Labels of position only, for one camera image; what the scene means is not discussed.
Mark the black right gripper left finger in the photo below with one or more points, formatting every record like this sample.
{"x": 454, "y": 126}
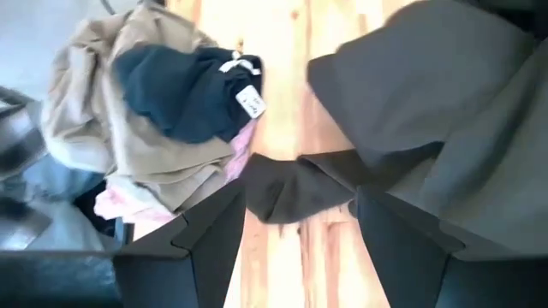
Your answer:
{"x": 192, "y": 256}

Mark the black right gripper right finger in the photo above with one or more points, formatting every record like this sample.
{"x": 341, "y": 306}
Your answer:
{"x": 402, "y": 256}

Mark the pink garment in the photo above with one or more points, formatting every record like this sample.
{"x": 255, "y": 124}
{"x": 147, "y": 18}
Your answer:
{"x": 124, "y": 205}

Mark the beige khaki garment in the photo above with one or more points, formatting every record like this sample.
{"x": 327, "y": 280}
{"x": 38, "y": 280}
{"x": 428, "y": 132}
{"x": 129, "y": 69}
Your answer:
{"x": 141, "y": 158}

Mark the dark olive garment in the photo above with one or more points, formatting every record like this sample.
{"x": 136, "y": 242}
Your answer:
{"x": 406, "y": 98}

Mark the dark navy garment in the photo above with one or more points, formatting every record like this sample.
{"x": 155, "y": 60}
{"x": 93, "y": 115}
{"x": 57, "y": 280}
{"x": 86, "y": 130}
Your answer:
{"x": 180, "y": 94}

